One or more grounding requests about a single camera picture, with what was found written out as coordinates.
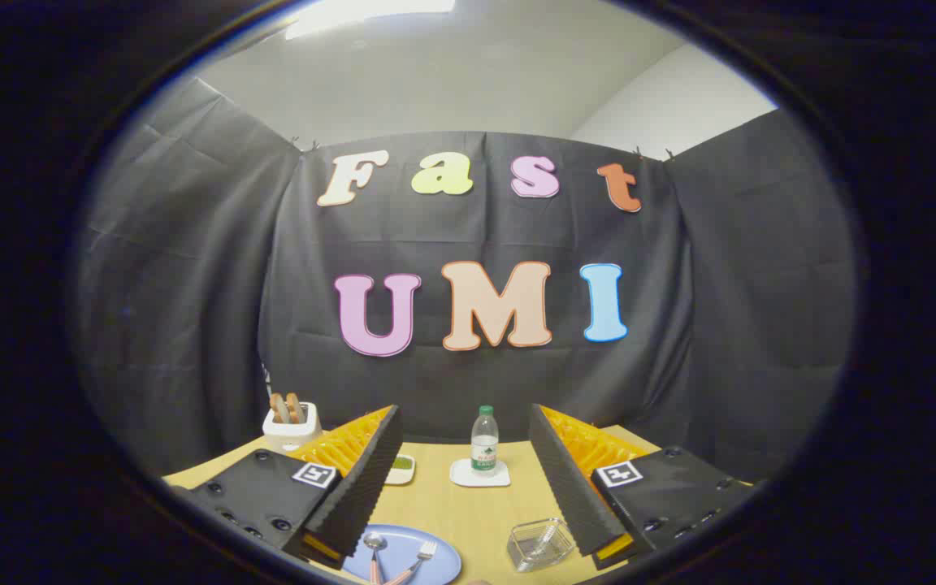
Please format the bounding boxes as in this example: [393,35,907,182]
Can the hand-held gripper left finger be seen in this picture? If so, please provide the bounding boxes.
[171,405,404,570]

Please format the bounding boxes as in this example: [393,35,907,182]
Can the black backdrop cloth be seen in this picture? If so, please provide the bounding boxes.
[74,77,857,488]

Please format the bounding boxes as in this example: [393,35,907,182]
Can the clear cutlery holder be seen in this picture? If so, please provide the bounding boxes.
[507,518,576,573]

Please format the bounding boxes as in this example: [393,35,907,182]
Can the spoon with red checked handle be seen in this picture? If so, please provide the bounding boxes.
[363,532,388,584]

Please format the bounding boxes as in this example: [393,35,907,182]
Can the white square coaster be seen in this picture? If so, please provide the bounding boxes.
[449,458,511,488]

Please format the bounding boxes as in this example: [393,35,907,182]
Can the clear plastic water bottle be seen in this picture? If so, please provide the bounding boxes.
[470,405,500,474]

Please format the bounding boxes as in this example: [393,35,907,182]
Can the blue plate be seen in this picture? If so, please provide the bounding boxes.
[343,524,462,585]

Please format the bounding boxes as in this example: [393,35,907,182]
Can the cream toaster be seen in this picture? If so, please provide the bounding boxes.
[262,401,323,453]

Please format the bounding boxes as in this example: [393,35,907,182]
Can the fork with red checked handle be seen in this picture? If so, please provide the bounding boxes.
[387,540,438,585]

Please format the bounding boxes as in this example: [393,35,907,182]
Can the ceiling light panel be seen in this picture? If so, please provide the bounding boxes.
[285,0,457,40]

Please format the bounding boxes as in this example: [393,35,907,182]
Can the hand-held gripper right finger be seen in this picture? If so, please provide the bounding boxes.
[528,404,757,570]

